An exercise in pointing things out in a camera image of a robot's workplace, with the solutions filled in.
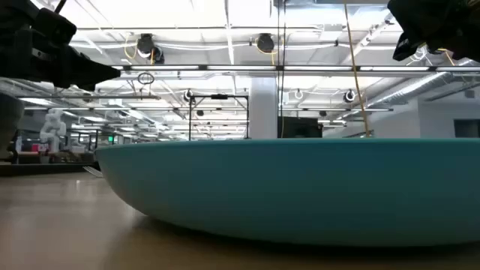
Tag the silver ventilation duct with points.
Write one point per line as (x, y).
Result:
(420, 84)

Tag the white humanoid robot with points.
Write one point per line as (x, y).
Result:
(52, 129)

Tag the black monitor screen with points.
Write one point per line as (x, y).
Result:
(300, 128)

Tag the blue round plate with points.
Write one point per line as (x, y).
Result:
(292, 191)

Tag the black metal stand frame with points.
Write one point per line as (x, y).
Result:
(190, 120)

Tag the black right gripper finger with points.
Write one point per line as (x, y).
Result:
(407, 47)

